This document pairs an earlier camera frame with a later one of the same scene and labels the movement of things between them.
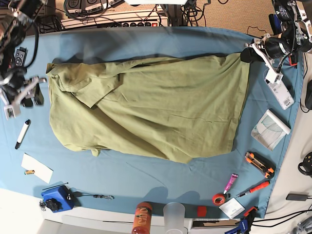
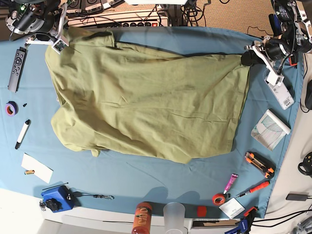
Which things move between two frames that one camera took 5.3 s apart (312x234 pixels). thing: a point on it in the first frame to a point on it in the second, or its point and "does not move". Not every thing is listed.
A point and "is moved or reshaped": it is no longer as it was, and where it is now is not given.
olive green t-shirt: x=173 y=108 is moved or reshaped
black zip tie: x=67 y=183 does not move
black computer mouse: x=308 y=99 does not move
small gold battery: x=29 y=172 does not move
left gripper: x=14 y=90 to x=56 y=33
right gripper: x=269 y=48 does not move
